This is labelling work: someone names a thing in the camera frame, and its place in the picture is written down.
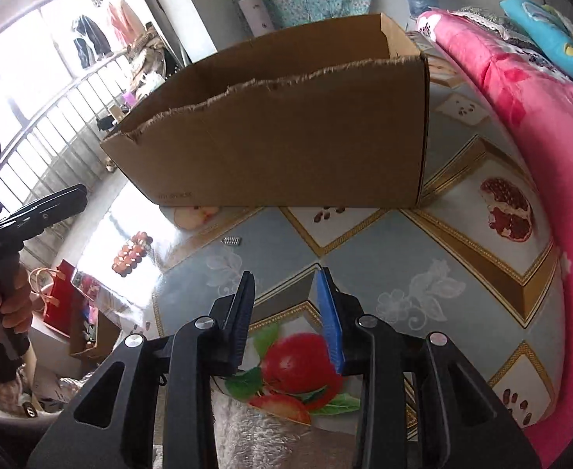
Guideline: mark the cyan printed blanket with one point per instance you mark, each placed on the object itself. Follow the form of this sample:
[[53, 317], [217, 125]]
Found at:
[[545, 39]]

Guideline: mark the dark hanging jacket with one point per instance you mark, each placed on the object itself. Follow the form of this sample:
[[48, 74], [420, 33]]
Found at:
[[91, 39]]

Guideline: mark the pink hanging garment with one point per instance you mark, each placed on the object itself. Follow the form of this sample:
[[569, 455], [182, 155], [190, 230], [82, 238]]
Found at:
[[122, 22]]

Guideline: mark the red paper bag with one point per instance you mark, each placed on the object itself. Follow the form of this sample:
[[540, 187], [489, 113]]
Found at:
[[61, 298]]

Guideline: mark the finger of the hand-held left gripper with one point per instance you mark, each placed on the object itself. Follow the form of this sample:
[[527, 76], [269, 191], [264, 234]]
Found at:
[[47, 212]]

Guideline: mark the white paper roll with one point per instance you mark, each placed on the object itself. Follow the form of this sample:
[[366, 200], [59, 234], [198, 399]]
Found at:
[[254, 17]]

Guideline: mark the small silver spring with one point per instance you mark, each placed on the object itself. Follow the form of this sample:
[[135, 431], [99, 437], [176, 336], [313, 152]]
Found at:
[[232, 241]]

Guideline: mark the white fleece cloth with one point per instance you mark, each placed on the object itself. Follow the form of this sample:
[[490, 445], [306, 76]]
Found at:
[[276, 435]]

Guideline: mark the small open cardboard carton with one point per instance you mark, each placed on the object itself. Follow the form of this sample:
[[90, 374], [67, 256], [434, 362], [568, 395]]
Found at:
[[93, 332]]

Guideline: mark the person's left hand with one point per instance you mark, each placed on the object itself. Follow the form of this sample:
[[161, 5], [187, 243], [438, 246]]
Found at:
[[13, 303]]

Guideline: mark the fruit print tablecloth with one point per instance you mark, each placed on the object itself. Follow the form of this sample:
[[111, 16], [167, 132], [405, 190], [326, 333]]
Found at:
[[389, 254]]

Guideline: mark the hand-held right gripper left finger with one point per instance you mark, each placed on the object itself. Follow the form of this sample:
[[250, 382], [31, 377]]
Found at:
[[237, 332]]

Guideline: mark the grey lace cloth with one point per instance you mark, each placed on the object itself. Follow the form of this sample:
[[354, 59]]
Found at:
[[491, 27]]

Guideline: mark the brown cardboard box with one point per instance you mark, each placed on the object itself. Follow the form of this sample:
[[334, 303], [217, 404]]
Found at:
[[291, 146]]

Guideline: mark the heap of mixed clothes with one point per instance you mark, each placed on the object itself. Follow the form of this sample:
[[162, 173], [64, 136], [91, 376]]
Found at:
[[154, 63]]

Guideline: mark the metal window railing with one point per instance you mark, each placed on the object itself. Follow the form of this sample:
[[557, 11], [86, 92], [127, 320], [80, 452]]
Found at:
[[57, 132]]

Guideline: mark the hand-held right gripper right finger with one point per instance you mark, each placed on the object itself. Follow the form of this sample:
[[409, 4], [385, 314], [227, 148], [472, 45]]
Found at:
[[329, 327]]

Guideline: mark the pink floral quilt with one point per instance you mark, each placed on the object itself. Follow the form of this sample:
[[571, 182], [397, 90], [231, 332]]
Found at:
[[559, 180]]

